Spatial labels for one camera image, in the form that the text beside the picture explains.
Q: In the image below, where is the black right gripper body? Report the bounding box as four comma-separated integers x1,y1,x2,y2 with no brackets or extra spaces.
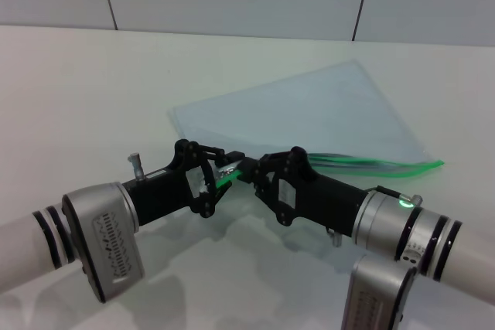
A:
270,145,373,239

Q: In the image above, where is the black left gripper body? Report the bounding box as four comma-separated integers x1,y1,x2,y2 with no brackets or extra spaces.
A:
123,139,213,227

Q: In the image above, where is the clear document bag green zipper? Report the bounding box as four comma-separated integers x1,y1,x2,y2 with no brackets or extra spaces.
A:
167,58,446,189

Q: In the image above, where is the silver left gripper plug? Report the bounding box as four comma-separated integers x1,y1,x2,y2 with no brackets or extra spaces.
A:
128,152,146,182

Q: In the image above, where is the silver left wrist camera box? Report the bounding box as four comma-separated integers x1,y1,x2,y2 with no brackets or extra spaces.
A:
60,182,147,304

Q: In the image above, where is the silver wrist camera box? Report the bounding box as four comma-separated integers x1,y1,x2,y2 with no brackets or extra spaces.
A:
60,182,147,304
341,253,419,330

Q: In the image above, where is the black cable with silver plug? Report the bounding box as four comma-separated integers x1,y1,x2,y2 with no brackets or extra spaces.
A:
375,186,424,206

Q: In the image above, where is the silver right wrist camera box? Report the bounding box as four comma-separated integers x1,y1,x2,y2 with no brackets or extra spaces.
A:
341,253,419,330

